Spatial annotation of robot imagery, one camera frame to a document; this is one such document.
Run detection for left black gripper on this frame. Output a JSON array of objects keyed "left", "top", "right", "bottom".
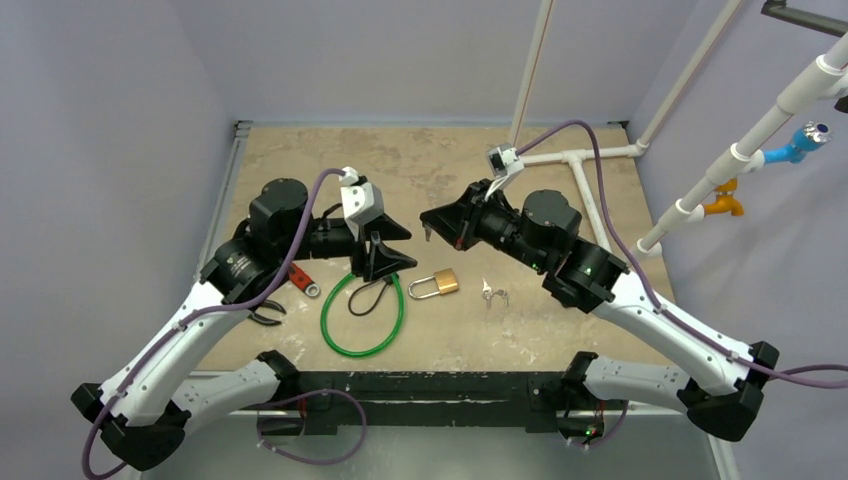
[{"left": 279, "top": 211, "right": 416, "bottom": 279}]

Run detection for green cable lock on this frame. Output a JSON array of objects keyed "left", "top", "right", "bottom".
[{"left": 319, "top": 273, "right": 407, "bottom": 359}]

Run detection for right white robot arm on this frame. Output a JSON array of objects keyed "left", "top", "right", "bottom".
[{"left": 420, "top": 179, "right": 779, "bottom": 442}]

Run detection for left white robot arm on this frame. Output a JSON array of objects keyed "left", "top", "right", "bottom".
[{"left": 71, "top": 169, "right": 415, "bottom": 471}]

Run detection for brass padlock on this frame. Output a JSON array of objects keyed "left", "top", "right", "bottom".
[{"left": 407, "top": 268, "right": 460, "bottom": 300}]

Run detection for orange tap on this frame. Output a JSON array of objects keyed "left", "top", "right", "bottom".
[{"left": 703, "top": 178, "right": 745, "bottom": 216}]

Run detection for blue tap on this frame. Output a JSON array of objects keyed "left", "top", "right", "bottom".
[{"left": 764, "top": 121, "right": 832, "bottom": 165}]

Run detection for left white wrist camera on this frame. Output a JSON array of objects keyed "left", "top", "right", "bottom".
[{"left": 339, "top": 166, "right": 385, "bottom": 240}]

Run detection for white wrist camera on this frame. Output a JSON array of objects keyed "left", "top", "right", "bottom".
[
  {"left": 339, "top": 166, "right": 385, "bottom": 240},
  {"left": 484, "top": 144, "right": 525, "bottom": 201}
]

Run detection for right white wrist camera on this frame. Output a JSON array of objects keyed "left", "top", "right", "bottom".
[{"left": 484, "top": 144, "right": 525, "bottom": 201}]

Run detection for red handled adjustable wrench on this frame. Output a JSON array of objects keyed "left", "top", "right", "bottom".
[{"left": 288, "top": 263, "right": 321, "bottom": 298}]

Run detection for black handled pliers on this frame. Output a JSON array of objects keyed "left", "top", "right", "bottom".
[{"left": 248, "top": 299, "right": 287, "bottom": 327}]

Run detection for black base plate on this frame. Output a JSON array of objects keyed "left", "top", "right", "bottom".
[{"left": 264, "top": 370, "right": 627, "bottom": 437}]

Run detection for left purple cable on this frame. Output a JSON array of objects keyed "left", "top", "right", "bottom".
[{"left": 80, "top": 167, "right": 369, "bottom": 480}]

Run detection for purple cable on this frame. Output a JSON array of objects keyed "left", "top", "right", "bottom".
[
  {"left": 516, "top": 119, "right": 848, "bottom": 391},
  {"left": 80, "top": 167, "right": 369, "bottom": 480}
]

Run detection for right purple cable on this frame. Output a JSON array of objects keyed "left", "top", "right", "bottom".
[{"left": 516, "top": 119, "right": 848, "bottom": 391}]

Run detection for white pvc pipe frame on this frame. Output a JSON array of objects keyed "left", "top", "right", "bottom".
[{"left": 517, "top": 1, "right": 847, "bottom": 262}]

